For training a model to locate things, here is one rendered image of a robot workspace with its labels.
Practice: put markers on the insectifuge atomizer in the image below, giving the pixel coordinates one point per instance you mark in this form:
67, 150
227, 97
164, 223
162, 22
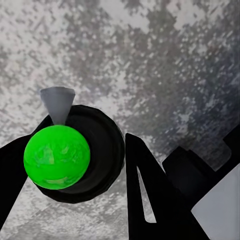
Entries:
77, 152

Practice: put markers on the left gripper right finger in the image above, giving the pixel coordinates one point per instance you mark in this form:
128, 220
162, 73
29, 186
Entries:
174, 219

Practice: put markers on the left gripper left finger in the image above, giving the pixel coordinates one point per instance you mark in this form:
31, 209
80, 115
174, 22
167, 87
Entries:
13, 174

